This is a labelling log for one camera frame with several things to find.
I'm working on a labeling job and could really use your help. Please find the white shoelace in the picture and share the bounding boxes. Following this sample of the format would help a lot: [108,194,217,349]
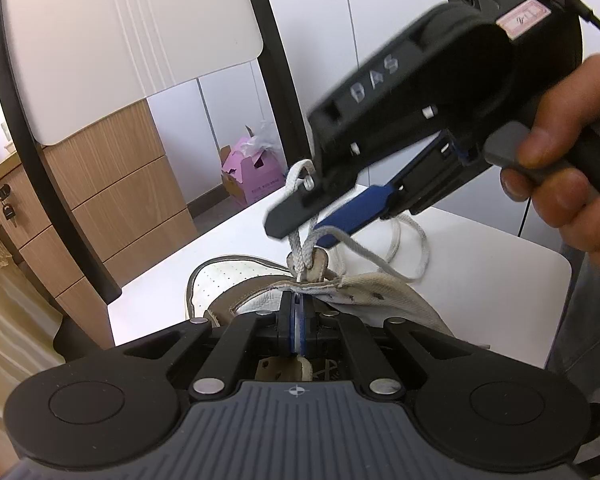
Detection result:
[282,160,431,291]

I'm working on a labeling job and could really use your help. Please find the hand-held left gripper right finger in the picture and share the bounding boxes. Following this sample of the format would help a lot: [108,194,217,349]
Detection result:
[300,295,473,396]

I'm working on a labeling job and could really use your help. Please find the cabinet keys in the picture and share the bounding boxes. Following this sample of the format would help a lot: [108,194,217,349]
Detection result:
[0,185,18,228]

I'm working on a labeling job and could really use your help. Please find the pink cardboard box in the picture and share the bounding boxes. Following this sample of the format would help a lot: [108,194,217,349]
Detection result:
[220,125,287,206]

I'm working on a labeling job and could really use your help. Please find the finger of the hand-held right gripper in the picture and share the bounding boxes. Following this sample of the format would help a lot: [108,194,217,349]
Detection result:
[314,132,483,248]
[264,179,357,240]

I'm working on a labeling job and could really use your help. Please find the person's right hand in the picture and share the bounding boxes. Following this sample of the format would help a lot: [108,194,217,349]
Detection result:
[500,52,600,273]

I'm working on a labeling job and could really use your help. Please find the wooden bedside cabinet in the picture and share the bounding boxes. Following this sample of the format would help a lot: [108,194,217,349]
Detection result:
[0,99,198,351]

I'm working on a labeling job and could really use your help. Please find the cream bed skirt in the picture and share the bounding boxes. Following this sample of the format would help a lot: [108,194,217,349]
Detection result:
[0,200,66,461]

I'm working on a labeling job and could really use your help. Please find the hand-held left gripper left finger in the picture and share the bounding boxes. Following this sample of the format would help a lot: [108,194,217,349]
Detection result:
[122,291,296,396]

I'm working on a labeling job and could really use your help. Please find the white chair with black frame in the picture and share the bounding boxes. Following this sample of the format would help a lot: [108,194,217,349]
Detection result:
[0,0,573,396]

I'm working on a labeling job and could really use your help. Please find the white and brown shoe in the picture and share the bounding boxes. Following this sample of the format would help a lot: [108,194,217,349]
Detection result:
[186,247,491,386]

